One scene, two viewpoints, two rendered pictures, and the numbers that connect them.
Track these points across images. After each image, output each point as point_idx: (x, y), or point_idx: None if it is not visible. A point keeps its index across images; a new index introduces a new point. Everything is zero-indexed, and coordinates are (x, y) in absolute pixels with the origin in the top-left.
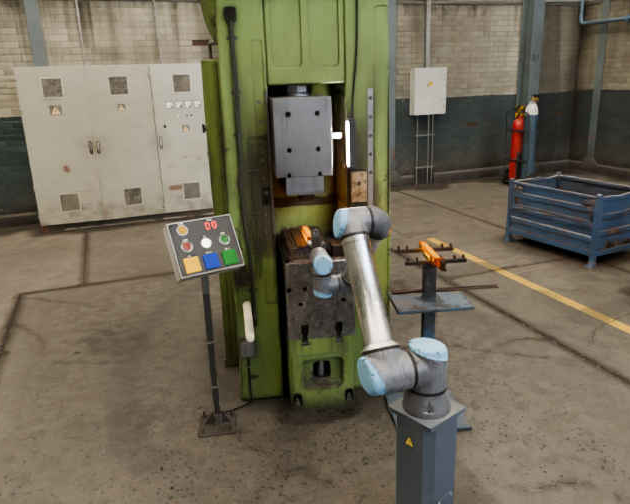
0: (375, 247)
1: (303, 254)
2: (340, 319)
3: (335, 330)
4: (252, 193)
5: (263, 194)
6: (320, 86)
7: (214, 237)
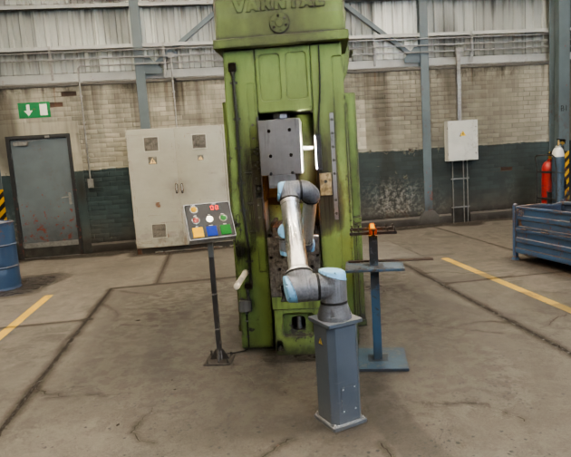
0: (312, 212)
1: None
2: None
3: None
4: (248, 189)
5: (256, 190)
6: (304, 116)
7: (216, 215)
